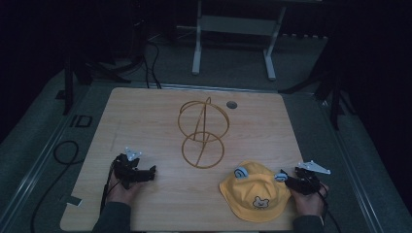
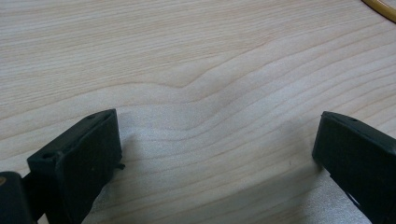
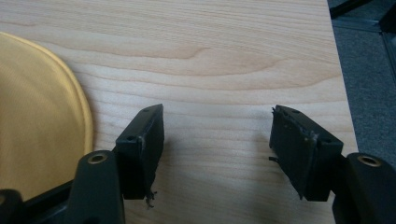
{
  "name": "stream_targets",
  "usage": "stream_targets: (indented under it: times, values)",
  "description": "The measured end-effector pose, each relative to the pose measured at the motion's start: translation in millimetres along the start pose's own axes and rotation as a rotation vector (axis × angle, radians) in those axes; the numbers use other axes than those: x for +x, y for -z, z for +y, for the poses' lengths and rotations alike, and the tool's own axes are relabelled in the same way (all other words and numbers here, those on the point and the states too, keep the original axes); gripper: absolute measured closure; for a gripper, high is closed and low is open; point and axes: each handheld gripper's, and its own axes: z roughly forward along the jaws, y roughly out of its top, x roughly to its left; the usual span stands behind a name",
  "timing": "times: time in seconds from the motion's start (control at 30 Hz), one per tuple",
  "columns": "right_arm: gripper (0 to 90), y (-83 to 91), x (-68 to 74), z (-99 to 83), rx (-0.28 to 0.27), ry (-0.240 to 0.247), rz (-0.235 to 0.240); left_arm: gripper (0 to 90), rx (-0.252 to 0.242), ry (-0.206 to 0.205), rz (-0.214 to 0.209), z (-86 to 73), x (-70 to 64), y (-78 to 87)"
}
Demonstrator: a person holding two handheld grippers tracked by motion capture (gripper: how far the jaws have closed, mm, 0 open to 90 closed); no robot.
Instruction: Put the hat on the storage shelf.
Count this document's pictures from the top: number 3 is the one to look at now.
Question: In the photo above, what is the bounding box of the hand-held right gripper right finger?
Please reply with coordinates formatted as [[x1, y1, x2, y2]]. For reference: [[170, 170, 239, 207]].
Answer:
[[268, 105, 396, 224]]

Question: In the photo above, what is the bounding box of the black metal stand base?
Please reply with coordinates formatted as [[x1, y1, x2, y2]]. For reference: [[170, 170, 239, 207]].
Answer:
[[329, 0, 396, 82]]

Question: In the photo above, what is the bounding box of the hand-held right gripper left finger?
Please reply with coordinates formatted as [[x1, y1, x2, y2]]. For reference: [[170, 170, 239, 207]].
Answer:
[[64, 104, 165, 224]]

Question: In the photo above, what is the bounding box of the yellow round plate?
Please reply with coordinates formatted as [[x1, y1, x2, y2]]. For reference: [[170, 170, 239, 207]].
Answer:
[[0, 31, 94, 202]]

